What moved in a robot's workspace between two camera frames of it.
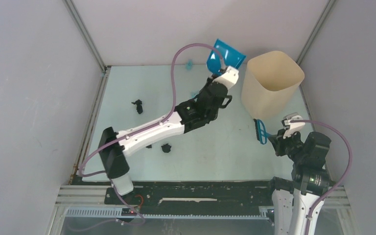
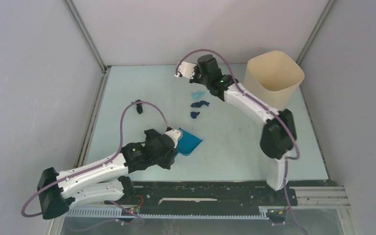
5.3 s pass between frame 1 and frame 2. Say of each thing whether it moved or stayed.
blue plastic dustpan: moved
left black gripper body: moved
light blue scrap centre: stayed
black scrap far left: stayed
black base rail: stayed
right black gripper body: moved
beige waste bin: stayed
